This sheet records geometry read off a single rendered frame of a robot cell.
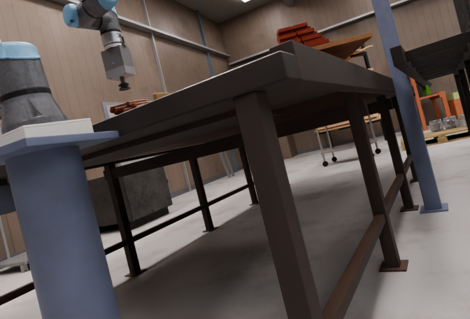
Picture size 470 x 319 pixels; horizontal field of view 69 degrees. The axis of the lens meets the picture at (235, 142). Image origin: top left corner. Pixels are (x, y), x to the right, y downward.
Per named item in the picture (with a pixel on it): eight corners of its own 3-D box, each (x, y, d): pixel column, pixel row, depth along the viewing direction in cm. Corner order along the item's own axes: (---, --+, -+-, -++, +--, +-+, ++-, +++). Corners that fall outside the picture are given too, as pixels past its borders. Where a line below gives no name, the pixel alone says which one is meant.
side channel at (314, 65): (301, 80, 77) (291, 38, 77) (278, 87, 80) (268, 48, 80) (415, 93, 422) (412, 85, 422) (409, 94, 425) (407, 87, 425)
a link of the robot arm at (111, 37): (110, 40, 132) (127, 33, 130) (112, 52, 132) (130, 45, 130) (96, 36, 125) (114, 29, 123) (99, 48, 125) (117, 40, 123)
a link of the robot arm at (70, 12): (73, -7, 111) (104, -1, 120) (58, 8, 118) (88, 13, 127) (79, 16, 111) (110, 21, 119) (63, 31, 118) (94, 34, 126)
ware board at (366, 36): (372, 36, 128) (371, 31, 128) (242, 69, 129) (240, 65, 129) (336, 66, 178) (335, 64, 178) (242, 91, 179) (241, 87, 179)
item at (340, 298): (375, 432, 83) (288, 87, 84) (327, 422, 89) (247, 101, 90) (427, 161, 425) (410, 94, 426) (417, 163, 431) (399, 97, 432)
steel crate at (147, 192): (122, 220, 592) (111, 175, 593) (177, 210, 545) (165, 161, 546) (76, 240, 505) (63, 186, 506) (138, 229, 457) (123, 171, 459)
